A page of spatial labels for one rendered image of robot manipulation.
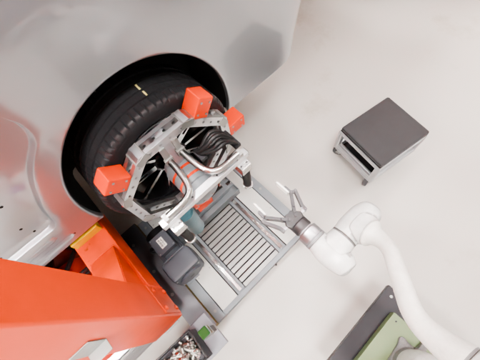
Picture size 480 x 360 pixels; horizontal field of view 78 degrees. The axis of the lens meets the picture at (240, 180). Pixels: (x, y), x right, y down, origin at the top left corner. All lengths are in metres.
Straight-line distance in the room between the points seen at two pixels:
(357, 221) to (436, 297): 1.15
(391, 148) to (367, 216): 0.91
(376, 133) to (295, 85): 0.89
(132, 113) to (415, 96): 2.20
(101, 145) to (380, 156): 1.51
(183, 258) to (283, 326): 0.74
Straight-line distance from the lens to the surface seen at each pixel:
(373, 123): 2.06
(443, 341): 0.99
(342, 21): 3.19
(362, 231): 1.12
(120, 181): 1.09
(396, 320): 1.72
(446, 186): 2.43
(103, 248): 1.51
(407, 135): 2.08
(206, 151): 1.13
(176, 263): 1.65
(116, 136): 1.09
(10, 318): 0.63
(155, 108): 1.09
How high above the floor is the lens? 1.97
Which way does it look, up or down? 66 degrees down
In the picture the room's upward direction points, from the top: 14 degrees counter-clockwise
